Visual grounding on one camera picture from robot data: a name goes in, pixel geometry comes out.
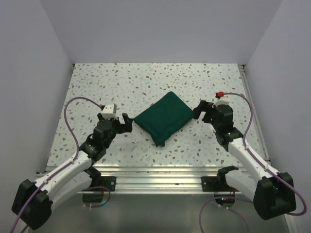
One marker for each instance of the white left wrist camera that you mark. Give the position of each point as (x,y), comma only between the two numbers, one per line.
(109,111)

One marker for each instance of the green surgical drape cloth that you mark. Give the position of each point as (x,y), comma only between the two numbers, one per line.
(164,118)

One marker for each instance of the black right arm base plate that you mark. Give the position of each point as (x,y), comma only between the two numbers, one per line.
(211,184)

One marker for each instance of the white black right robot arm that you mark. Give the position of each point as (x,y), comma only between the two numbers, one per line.
(269,190)

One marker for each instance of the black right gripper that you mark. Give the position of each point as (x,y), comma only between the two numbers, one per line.
(203,106)

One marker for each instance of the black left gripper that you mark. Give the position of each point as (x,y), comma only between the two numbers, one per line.
(126,127)

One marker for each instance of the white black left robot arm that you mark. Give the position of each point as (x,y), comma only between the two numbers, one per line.
(35,201)

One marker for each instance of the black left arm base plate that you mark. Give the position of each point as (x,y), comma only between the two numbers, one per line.
(108,181)

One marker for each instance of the aluminium extrusion frame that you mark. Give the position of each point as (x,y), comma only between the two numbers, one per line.
(158,188)

